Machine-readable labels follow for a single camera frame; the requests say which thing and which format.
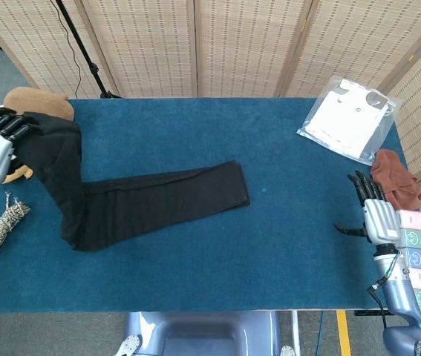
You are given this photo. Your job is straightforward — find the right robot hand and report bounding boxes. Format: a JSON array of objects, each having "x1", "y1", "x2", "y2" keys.
[{"x1": 334, "y1": 170, "x2": 401, "y2": 245}]

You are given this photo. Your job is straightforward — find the black trousers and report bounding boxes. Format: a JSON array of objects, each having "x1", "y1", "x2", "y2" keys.
[{"x1": 19, "y1": 111, "x2": 252, "y2": 253}]

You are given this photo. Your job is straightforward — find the yellow plush toy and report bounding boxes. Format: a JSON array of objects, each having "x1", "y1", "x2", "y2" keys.
[{"x1": 1, "y1": 165, "x2": 33, "y2": 185}]

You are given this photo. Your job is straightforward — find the rust brown cloth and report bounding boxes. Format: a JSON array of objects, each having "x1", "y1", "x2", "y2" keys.
[{"x1": 370, "y1": 149, "x2": 421, "y2": 211}]

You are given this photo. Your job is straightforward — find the blue tissue pack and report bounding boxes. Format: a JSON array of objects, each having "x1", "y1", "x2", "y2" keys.
[{"x1": 401, "y1": 246, "x2": 421, "y2": 271}]

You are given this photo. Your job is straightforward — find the brown capybara plush toy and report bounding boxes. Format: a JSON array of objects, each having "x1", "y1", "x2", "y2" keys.
[{"x1": 3, "y1": 86, "x2": 75, "y2": 122}]

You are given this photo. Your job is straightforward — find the white garment in plastic bag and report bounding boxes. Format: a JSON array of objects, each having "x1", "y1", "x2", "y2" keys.
[{"x1": 296, "y1": 75, "x2": 403, "y2": 167}]

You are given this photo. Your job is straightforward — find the white table leg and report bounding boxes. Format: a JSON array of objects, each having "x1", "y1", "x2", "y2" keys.
[{"x1": 290, "y1": 310, "x2": 301, "y2": 346}]

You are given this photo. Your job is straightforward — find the black tripod stand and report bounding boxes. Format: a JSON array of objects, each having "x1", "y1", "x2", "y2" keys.
[{"x1": 56, "y1": 0, "x2": 124, "y2": 99}]

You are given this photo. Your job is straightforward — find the blue table cloth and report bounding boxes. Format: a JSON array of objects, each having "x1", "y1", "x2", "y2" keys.
[{"x1": 0, "y1": 96, "x2": 415, "y2": 314}]

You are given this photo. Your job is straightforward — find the blue robot torso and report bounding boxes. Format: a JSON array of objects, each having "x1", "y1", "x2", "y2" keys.
[{"x1": 115, "y1": 310, "x2": 300, "y2": 356}]

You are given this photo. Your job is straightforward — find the braided rope bundle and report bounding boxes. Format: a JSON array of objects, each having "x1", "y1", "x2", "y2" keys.
[{"x1": 0, "y1": 191, "x2": 33, "y2": 257}]

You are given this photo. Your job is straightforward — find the blue floor cable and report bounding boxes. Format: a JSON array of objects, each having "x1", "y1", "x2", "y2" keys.
[{"x1": 317, "y1": 310, "x2": 326, "y2": 356}]

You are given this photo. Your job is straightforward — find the black hanging cable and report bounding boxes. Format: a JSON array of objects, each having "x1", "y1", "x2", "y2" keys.
[{"x1": 53, "y1": 0, "x2": 82, "y2": 98}]

